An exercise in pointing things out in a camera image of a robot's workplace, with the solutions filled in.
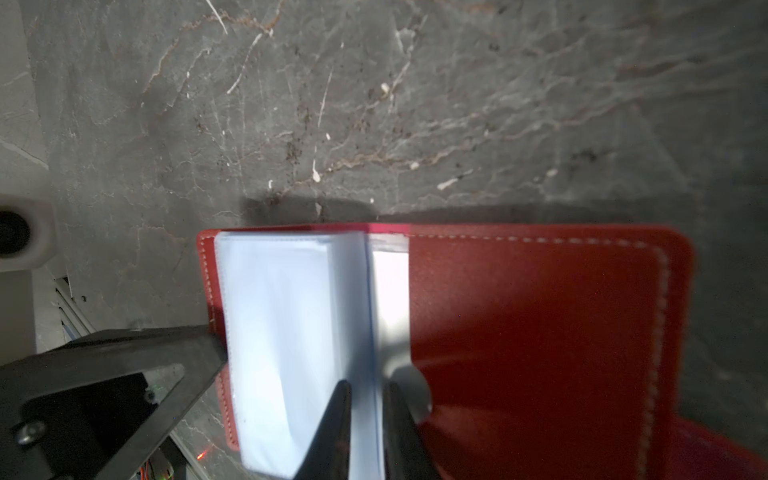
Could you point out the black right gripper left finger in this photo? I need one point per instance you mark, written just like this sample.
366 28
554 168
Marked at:
328 455

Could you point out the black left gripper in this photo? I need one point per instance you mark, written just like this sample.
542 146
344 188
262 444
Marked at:
100 406

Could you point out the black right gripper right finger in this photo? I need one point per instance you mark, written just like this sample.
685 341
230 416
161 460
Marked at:
406 456

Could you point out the red leather card holder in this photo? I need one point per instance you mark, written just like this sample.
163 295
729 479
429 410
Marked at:
523 351

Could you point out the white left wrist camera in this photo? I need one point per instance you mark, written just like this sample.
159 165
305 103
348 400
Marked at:
28 234

